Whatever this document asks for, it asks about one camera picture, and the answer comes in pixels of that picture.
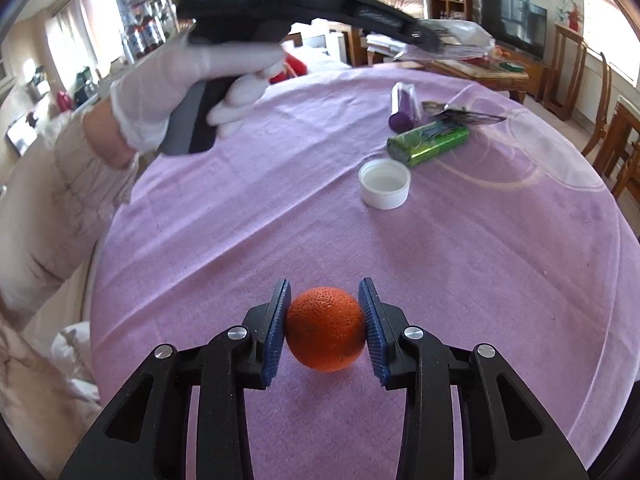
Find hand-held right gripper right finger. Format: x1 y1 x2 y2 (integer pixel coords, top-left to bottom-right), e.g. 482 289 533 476
357 277 591 480

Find curtained window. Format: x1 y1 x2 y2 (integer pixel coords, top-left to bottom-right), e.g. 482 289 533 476
45 0 126 78

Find purple tablecloth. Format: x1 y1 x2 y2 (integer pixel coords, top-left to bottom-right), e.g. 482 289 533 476
90 62 628 480

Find green packet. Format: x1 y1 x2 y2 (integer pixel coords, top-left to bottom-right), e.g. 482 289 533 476
386 122 471 168

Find bright window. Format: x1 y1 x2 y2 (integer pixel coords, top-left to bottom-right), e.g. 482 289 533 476
580 0 640 86

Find wooden dining chair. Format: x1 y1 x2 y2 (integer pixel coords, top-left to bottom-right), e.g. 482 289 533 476
605 95 640 202
582 52 615 157

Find person's left forearm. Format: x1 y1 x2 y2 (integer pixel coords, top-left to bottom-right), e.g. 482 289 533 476
0 97 143 333

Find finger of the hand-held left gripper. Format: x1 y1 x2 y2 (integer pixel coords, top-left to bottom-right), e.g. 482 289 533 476
292 0 448 55

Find purple capped clear tube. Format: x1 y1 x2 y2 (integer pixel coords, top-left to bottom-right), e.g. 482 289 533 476
389 82 418 133

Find wooden television stand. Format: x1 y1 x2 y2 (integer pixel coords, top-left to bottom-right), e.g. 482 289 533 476
500 50 551 103

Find red cloth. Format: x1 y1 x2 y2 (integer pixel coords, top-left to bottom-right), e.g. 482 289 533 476
270 52 310 84

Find white box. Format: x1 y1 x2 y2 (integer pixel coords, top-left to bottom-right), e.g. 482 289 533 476
300 32 351 68

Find metal rack with bottles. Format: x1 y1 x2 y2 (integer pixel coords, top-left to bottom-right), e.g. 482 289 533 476
120 0 183 61

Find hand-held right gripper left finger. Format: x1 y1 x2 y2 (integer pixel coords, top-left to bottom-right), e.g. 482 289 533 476
59 278 292 480

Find orange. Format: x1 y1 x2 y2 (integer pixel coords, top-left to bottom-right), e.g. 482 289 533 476
286 286 368 373

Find silver foil wrapper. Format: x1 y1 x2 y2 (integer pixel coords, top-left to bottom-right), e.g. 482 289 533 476
421 101 507 126

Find wooden coffee table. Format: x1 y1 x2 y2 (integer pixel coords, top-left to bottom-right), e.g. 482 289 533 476
350 25 531 103

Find person's beige jacket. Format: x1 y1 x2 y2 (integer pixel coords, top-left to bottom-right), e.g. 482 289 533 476
0 305 108 466

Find flat screen television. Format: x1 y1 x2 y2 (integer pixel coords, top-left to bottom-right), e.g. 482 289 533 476
480 0 547 61

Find tall wooden plant stand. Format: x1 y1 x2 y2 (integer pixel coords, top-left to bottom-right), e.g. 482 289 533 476
542 22 591 121

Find clear plastic bag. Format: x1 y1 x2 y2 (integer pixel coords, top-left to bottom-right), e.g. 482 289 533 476
365 20 526 72
417 19 496 58

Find white plastic lid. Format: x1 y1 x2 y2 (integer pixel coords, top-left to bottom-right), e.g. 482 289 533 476
358 158 412 210

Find person's left hand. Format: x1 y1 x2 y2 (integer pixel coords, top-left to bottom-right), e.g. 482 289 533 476
110 40 287 153

